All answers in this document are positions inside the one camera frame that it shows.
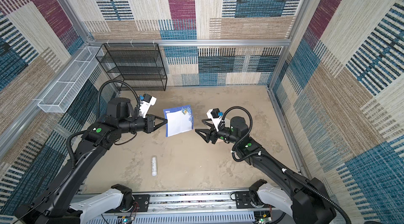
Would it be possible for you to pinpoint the white glue stick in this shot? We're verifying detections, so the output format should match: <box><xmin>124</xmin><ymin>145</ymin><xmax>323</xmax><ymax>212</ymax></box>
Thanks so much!
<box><xmin>151</xmin><ymin>156</ymin><xmax>157</xmax><ymax>176</ymax></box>

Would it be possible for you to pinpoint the blue floral letter paper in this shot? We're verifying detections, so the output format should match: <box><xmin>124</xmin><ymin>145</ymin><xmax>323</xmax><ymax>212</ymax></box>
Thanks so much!
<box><xmin>163</xmin><ymin>105</ymin><xmax>194</xmax><ymax>137</ymax></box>

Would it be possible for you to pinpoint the white wire mesh basket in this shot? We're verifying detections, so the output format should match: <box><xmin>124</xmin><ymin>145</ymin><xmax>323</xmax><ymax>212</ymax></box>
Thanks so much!
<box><xmin>38</xmin><ymin>46</ymin><xmax>100</xmax><ymax>114</ymax></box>

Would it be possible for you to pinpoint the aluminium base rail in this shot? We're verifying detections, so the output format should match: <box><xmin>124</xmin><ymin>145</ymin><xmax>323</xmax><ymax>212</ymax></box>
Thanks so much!
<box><xmin>72</xmin><ymin>188</ymin><xmax>329</xmax><ymax>224</ymax></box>

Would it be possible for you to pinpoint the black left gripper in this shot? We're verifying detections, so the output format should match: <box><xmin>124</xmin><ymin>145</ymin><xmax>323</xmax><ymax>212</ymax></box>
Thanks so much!
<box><xmin>119</xmin><ymin>114</ymin><xmax>168</xmax><ymax>135</ymax></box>

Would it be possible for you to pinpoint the black wire shelf rack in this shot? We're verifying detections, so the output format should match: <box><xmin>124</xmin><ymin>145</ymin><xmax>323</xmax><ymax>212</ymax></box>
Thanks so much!
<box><xmin>96</xmin><ymin>43</ymin><xmax>167</xmax><ymax>91</ymax></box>

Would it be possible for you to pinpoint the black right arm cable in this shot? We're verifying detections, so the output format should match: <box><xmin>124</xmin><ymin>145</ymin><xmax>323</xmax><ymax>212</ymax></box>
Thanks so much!
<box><xmin>220</xmin><ymin>106</ymin><xmax>352</xmax><ymax>224</ymax></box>

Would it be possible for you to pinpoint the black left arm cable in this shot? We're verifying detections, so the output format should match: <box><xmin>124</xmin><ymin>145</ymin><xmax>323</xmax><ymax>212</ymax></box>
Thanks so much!
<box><xmin>66</xmin><ymin>79</ymin><xmax>141</xmax><ymax>168</ymax></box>

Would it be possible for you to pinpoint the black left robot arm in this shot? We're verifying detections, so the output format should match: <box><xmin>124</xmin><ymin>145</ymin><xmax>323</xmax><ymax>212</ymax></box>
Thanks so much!
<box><xmin>14</xmin><ymin>98</ymin><xmax>167</xmax><ymax>224</ymax></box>

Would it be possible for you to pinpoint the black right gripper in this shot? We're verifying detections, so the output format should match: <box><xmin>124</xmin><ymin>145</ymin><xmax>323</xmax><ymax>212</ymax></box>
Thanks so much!
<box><xmin>195</xmin><ymin>118</ymin><xmax>239</xmax><ymax>144</ymax></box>

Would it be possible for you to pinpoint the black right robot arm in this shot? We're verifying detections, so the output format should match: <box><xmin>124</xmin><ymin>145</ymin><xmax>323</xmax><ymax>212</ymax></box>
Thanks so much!
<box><xmin>195</xmin><ymin>114</ymin><xmax>339</xmax><ymax>224</ymax></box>

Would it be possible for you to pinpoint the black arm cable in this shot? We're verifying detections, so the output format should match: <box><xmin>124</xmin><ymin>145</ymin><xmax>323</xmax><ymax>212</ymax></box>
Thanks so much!
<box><xmin>220</xmin><ymin>106</ymin><xmax>352</xmax><ymax>224</ymax></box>
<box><xmin>66</xmin><ymin>79</ymin><xmax>141</xmax><ymax>168</ymax></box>

